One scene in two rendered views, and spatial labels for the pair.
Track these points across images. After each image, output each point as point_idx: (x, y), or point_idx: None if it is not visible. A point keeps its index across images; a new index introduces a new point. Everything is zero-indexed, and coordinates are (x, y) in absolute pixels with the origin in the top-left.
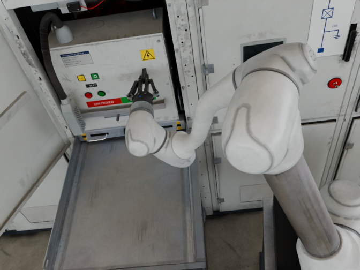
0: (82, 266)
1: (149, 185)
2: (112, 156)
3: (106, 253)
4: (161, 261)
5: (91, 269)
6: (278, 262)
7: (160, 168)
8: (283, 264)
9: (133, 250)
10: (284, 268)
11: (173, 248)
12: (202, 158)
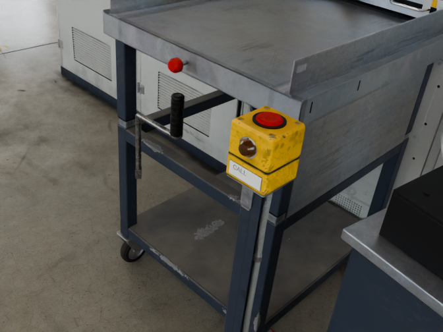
0: (149, 27)
1: (319, 31)
2: (304, 2)
3: (188, 35)
4: (242, 71)
5: (155, 33)
6: (430, 174)
7: (354, 31)
8: (436, 180)
9: (221, 49)
10: (433, 184)
11: (274, 74)
12: (433, 116)
